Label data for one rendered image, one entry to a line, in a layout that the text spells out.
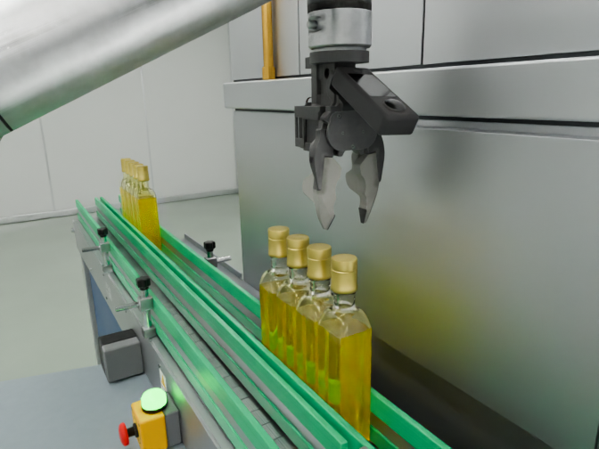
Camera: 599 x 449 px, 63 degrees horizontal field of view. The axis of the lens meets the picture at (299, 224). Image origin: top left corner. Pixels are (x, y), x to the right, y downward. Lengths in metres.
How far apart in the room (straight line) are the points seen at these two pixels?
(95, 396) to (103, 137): 5.41
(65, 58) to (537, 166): 0.44
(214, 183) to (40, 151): 2.16
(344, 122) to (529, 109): 0.20
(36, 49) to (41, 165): 6.04
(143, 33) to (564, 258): 0.44
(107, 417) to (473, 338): 0.74
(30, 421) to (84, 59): 0.91
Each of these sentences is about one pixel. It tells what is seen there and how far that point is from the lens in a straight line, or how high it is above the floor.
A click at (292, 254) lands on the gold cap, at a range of 0.71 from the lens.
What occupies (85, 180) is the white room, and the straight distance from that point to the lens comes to 6.45.
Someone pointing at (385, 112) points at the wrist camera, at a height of 1.35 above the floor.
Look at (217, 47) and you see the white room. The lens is 6.86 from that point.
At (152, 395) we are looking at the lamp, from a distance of 0.95.
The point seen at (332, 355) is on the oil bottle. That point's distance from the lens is 0.66.
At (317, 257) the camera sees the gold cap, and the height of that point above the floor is 1.15.
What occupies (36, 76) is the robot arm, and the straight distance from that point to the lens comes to 0.35.
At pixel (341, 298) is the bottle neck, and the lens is 0.64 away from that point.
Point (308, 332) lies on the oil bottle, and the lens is 0.70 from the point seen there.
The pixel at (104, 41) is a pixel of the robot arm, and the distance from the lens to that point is 0.36.
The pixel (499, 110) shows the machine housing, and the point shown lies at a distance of 0.60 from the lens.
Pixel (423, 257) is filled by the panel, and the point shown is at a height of 1.14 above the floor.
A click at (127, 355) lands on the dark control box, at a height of 0.81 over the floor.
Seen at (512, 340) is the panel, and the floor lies 1.08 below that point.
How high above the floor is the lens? 1.37
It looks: 15 degrees down
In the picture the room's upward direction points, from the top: 1 degrees counter-clockwise
